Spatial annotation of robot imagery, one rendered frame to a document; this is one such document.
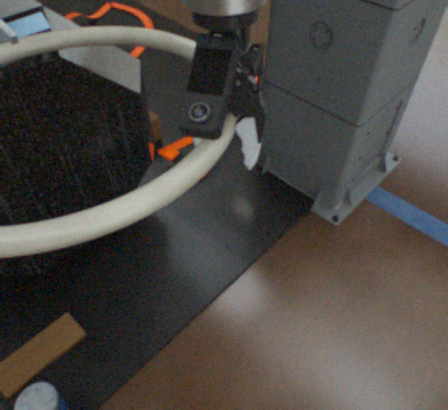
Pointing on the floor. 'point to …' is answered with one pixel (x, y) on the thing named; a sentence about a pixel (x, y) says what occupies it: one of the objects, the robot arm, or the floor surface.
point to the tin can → (41, 398)
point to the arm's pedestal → (344, 72)
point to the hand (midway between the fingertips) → (226, 162)
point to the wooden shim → (38, 354)
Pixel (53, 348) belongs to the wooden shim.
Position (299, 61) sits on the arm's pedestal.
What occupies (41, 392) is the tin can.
